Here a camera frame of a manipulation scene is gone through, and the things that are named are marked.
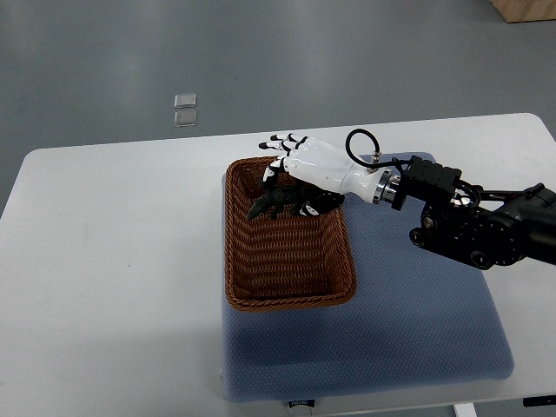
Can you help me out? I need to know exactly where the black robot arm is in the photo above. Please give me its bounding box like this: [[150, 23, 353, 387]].
[[391, 156, 555, 270]]

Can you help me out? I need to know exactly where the black cable loop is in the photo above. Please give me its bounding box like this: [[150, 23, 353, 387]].
[[345, 129, 412, 172]]

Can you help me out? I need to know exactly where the upper metal floor plate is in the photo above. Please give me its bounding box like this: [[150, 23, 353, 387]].
[[174, 92, 197, 109]]

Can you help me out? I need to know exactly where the dark toy crocodile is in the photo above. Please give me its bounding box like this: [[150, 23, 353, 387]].
[[247, 184, 304, 220]]

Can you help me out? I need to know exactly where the blue foam cushion mat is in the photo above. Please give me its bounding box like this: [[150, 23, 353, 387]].
[[222, 195, 514, 402]]

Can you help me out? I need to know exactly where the brown wicker basket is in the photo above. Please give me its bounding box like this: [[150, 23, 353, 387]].
[[222, 156, 357, 313]]

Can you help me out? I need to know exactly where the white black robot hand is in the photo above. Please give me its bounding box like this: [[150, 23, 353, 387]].
[[259, 134, 399, 217]]

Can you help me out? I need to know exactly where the wooden box corner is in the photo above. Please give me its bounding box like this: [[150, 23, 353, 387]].
[[490, 0, 555, 23]]

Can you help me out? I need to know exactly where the black table control panel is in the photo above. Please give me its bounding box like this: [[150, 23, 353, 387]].
[[522, 394, 556, 407]]

